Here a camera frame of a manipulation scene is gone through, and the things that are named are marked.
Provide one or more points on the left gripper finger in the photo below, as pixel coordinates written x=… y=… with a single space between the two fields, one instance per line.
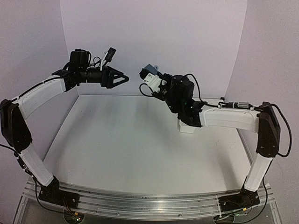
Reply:
x=119 y=75
x=124 y=80

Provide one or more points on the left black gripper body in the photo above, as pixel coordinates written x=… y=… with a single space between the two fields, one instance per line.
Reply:
x=104 y=81

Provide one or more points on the blue card holder wallet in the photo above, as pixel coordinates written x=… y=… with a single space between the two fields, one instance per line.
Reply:
x=148 y=69

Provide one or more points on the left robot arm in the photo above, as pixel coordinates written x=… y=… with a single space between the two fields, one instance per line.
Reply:
x=14 y=112

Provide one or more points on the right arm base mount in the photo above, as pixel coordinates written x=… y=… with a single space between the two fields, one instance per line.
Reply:
x=244 y=199

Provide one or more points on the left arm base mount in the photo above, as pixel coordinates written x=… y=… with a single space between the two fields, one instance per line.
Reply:
x=54 y=195

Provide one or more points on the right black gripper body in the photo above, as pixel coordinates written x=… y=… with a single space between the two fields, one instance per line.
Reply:
x=170 y=101

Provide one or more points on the white plastic tray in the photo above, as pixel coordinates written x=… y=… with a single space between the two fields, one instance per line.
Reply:
x=184 y=128

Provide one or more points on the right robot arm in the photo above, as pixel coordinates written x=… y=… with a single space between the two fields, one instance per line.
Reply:
x=177 y=93

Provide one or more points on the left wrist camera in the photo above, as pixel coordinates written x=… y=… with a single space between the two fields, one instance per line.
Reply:
x=107 y=58

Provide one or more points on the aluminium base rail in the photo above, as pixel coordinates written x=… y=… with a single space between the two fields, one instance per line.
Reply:
x=170 y=207

